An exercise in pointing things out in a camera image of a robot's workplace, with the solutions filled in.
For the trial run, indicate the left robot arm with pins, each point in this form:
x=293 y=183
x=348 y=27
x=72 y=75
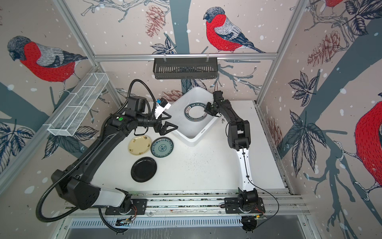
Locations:
x=74 y=183

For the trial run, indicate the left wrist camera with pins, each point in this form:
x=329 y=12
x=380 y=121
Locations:
x=161 y=105

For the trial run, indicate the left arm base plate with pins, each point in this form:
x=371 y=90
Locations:
x=129 y=207

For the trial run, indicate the green rim plate front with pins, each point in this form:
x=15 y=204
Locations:
x=195 y=112

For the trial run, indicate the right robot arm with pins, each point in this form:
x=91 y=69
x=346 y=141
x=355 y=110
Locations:
x=239 y=139

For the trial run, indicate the white wire mesh basket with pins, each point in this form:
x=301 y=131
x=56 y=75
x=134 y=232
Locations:
x=80 y=103

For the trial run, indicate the white plastic bin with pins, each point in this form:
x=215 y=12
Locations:
x=191 y=133

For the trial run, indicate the black round plate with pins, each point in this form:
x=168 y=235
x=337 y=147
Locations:
x=143 y=169

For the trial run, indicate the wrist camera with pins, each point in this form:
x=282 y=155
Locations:
x=218 y=97
x=161 y=105

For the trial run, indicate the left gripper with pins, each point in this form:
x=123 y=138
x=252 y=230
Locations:
x=163 y=130

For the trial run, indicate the teal patterned small plate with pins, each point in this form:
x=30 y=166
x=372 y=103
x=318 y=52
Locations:
x=162 y=147

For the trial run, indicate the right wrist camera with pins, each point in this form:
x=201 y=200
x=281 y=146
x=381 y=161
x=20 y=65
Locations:
x=218 y=97

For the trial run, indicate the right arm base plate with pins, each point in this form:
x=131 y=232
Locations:
x=231 y=206

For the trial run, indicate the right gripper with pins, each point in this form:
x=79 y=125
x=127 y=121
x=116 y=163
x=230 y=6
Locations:
x=208 y=108

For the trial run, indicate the cream yellow small plate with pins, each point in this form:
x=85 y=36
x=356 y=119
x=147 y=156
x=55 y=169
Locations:
x=140 y=145

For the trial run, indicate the horizontal aluminium frame bar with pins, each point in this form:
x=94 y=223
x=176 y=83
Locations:
x=151 y=57

